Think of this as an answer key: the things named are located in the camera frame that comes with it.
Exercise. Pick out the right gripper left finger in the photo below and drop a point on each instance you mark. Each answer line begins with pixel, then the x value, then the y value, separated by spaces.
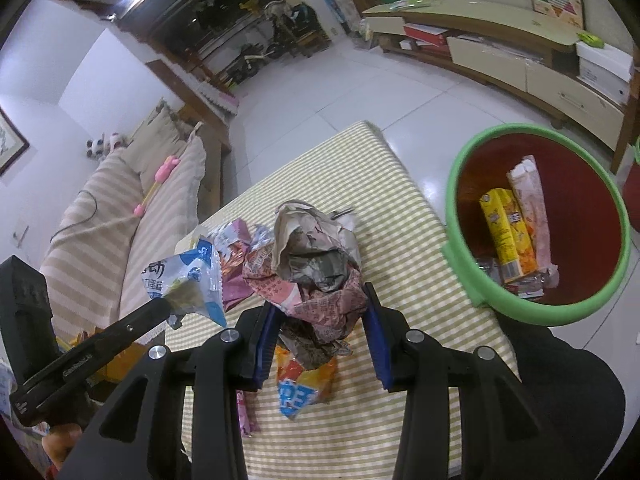
pixel 175 416

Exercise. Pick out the pink foil wrapper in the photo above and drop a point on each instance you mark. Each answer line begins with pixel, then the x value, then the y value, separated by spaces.
pixel 246 415

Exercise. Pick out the orange chip bag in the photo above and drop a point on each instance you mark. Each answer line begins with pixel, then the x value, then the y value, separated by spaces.
pixel 299 388

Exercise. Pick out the blue white snack wrapper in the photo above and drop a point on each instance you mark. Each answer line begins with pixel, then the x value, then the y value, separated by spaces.
pixel 190 281

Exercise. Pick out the yellow iced tea carton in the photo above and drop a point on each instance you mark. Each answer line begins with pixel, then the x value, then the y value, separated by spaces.
pixel 509 233

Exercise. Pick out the pink newspaper ball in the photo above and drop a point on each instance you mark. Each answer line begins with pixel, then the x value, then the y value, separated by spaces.
pixel 311 272

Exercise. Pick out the purple swirl snack bag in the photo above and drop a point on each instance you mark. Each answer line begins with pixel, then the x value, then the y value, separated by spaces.
pixel 233 242

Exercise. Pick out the person's hand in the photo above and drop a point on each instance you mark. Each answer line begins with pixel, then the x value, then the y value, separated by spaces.
pixel 59 442

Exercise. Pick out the striped beige sofa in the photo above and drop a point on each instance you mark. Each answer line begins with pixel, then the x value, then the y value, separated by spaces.
pixel 94 263

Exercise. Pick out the large red green-rimmed bin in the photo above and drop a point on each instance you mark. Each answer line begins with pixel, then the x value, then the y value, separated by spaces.
pixel 588 222

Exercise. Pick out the plush toy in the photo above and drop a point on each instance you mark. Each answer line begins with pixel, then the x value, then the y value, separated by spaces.
pixel 99 148

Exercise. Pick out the pink toy wand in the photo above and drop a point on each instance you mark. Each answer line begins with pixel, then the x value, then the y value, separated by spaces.
pixel 160 177

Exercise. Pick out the beige sofa cushion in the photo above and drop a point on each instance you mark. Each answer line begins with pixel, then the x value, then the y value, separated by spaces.
pixel 151 145

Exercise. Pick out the small red green-rimmed bin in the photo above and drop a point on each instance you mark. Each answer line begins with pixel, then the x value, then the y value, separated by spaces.
pixel 631 189

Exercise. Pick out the white shoe box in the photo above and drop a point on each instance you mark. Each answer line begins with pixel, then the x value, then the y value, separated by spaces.
pixel 606 69

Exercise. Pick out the wooden TV cabinet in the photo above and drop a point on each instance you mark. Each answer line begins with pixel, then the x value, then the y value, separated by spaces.
pixel 523 52

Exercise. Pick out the white balance bike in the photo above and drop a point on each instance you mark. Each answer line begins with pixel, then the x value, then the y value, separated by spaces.
pixel 250 64

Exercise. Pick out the red folder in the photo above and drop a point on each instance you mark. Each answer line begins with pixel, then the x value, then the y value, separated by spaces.
pixel 436 36

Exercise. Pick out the small green box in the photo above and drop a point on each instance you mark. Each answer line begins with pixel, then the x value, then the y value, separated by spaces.
pixel 593 41

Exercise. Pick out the framed wall picture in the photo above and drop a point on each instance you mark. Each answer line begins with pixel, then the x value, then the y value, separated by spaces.
pixel 12 143

